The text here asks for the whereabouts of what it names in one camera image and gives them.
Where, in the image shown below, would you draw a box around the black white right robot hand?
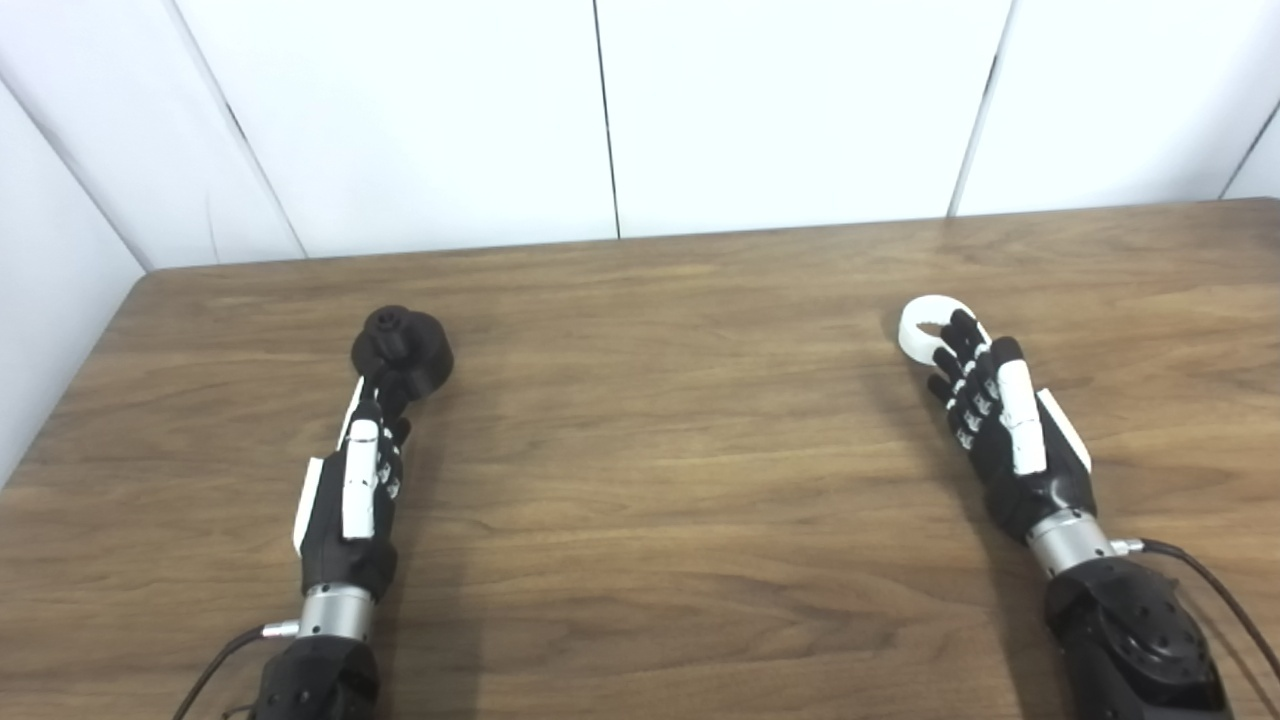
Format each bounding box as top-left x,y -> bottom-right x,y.
926,308 -> 1098,546

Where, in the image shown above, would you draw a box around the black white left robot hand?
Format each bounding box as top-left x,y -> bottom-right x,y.
293,372 -> 413,601

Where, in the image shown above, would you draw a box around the white plastic ring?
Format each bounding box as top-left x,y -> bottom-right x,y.
897,295 -> 993,366

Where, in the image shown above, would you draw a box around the round black part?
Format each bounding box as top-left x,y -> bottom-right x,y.
350,305 -> 456,406

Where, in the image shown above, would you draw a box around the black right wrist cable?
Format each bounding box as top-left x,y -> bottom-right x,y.
1110,538 -> 1280,681

